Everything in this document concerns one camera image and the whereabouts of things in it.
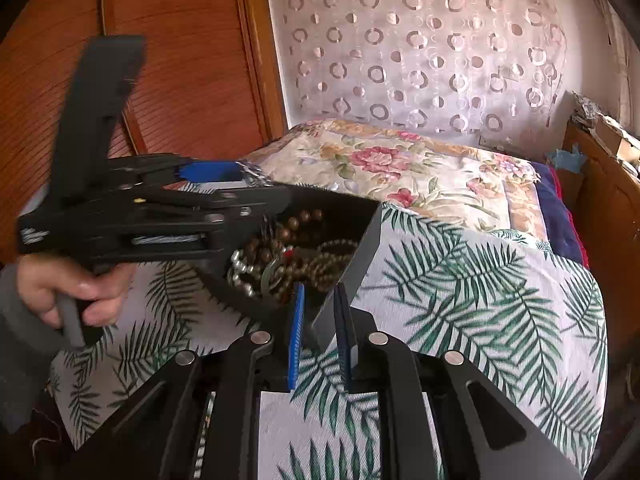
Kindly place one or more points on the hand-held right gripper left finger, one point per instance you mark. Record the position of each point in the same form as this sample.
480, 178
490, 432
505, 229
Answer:
298, 340

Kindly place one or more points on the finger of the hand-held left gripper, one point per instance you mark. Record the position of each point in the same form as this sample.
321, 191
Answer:
250, 200
210, 171

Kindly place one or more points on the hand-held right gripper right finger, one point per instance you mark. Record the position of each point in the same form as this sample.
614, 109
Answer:
344, 340

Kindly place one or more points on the metal hair comb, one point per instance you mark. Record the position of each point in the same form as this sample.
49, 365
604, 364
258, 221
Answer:
272, 280

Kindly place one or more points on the black jewelry box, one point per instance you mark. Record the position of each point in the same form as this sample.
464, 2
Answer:
350, 260

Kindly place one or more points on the person's left forearm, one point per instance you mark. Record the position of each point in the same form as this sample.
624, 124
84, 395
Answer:
20, 360

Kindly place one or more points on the person's left hand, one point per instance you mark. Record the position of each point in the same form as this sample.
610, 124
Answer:
70, 285

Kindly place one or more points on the leaf print tablecloth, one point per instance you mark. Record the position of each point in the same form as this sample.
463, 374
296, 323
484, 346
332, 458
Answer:
450, 285

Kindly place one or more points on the floral bedspread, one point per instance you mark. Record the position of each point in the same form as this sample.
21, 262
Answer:
400, 175

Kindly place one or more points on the circle patterned curtain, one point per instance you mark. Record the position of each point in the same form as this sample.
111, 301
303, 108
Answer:
400, 50

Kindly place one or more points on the dark blue blanket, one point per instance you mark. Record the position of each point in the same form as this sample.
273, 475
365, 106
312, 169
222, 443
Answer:
562, 220

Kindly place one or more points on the blue plastic bag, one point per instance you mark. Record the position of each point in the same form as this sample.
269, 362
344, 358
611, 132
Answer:
570, 160

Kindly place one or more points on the wooden cabinet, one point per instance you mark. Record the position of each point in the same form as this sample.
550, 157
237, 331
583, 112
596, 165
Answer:
610, 200

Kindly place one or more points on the pile of papers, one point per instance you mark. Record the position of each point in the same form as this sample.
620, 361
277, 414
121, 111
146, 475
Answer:
587, 110

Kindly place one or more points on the cardboard box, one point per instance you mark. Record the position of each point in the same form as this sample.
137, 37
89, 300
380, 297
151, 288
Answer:
616, 141

